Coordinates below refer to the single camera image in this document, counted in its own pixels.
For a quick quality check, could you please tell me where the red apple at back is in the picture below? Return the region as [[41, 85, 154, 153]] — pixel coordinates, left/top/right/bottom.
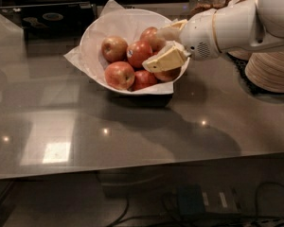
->
[[140, 26, 166, 51]]

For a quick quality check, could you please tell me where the white paper liner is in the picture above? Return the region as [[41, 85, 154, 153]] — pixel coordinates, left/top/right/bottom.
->
[[63, 0, 188, 96]]

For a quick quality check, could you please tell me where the white bowl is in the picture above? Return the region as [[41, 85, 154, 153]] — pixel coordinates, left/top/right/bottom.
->
[[79, 9, 191, 96]]

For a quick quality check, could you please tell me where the black tray on counter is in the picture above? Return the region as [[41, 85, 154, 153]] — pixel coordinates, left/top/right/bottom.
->
[[0, 2, 97, 34]]

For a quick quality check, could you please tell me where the dark red apple front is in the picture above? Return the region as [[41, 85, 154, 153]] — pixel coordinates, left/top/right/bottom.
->
[[132, 70, 158, 91]]

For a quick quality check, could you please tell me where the dark box under table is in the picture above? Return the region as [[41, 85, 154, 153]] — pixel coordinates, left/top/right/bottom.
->
[[177, 184, 205, 216]]

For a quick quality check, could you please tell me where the yellow-red apple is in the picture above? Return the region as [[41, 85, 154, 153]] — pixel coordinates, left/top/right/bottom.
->
[[154, 68, 181, 82]]

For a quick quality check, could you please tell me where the red apple centre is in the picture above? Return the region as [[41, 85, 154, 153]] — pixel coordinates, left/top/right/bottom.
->
[[126, 41, 152, 69]]

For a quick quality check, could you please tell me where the black rubber mat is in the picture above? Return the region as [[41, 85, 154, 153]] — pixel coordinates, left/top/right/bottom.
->
[[228, 53, 284, 95]]

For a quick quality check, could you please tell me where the stack of paper plates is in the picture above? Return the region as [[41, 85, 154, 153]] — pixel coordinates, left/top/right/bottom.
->
[[229, 50, 252, 61], [245, 52, 284, 93]]

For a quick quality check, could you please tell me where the red apple front left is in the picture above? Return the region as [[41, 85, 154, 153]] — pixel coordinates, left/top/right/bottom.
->
[[104, 61, 135, 90]]

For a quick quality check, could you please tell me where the black cable on floor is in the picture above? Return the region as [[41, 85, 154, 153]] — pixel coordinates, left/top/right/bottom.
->
[[105, 182, 284, 227]]

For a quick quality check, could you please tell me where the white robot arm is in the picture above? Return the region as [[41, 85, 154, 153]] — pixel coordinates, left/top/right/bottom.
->
[[143, 0, 284, 73]]

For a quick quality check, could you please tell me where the front stack of paper plates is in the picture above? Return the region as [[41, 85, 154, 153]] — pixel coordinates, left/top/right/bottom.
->
[[245, 52, 284, 93]]

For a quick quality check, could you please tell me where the rear stack of paper plates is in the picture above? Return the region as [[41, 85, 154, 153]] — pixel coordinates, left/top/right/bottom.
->
[[229, 50, 252, 61]]

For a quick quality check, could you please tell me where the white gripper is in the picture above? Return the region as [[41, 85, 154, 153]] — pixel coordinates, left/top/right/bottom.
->
[[142, 10, 225, 73]]

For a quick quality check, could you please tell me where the yellow-green apple at left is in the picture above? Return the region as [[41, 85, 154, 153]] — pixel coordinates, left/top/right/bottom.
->
[[101, 36, 128, 62]]

